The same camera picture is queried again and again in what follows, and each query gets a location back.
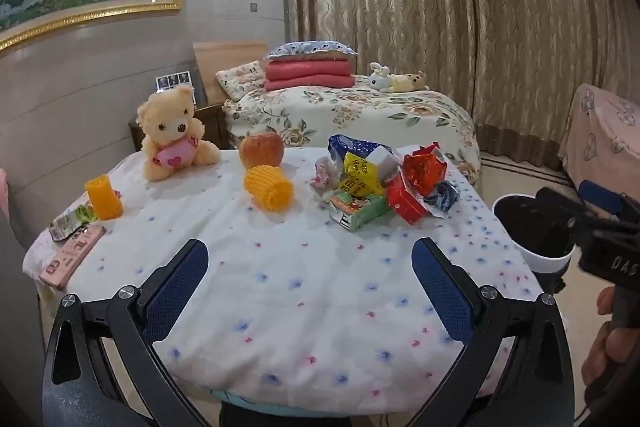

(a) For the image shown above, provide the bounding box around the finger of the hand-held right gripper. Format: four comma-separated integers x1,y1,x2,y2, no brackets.
577,179,640,224
534,186,600,239

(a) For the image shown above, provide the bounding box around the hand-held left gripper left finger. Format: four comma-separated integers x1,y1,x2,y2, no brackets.
41,238,213,427

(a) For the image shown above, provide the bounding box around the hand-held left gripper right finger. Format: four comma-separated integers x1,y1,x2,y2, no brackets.
411,237,576,427

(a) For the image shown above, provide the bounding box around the white bin with black liner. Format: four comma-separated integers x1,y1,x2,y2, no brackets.
491,192,576,275

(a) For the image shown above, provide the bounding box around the blue silver wrapper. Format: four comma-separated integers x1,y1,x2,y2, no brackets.
425,179,460,219

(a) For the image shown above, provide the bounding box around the green drink carton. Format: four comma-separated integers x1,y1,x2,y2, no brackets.
328,189,393,233

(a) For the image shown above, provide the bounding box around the yellow foam fruit net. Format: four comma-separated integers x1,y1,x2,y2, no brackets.
243,164,295,212

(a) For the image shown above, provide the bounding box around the yellow wrapper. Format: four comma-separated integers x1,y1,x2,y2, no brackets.
340,151,386,198

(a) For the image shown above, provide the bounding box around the person's right hand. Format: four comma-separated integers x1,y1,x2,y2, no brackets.
581,286,640,408

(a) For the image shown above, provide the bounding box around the pink heart print cloth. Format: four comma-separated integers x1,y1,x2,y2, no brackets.
557,83,640,208

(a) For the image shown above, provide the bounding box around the pink flat box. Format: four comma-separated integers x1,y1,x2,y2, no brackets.
39,226,107,292

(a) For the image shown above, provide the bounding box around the orange foam fruit net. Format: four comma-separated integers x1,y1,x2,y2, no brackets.
84,174,124,221

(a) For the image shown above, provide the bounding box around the white floral tablecloth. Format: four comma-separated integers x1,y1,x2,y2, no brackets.
22,147,566,408

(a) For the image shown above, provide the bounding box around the green snack packet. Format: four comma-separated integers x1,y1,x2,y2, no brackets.
48,203,98,242

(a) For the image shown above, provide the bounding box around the teal under cloth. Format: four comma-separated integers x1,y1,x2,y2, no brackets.
197,386,381,418

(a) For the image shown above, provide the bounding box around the red apple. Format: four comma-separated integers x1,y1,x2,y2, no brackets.
238,132,285,170

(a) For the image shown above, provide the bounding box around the wooden nightstand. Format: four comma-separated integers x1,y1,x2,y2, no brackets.
128,102,231,152

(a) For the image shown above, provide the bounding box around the beige teddy bear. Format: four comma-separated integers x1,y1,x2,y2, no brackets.
136,87,221,182

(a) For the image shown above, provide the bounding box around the yellow plush toy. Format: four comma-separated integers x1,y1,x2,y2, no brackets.
387,71,431,92

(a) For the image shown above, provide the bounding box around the bed with floral bedspread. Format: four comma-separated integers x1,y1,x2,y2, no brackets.
221,77,482,188

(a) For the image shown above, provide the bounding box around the cream floral pillow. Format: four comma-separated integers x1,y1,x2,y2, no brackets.
215,61,268,102

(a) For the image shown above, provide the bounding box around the wooden headboard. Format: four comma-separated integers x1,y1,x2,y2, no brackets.
192,41,271,104

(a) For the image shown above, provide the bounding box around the beige patterned curtain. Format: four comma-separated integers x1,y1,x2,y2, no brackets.
282,0,636,160

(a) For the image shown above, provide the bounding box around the folded red blanket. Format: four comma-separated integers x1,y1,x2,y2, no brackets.
263,59,357,92

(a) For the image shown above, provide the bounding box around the blue patterned pillow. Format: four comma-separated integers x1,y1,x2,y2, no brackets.
262,40,360,62

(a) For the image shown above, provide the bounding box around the photo frame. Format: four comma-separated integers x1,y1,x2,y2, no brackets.
156,71,208,105

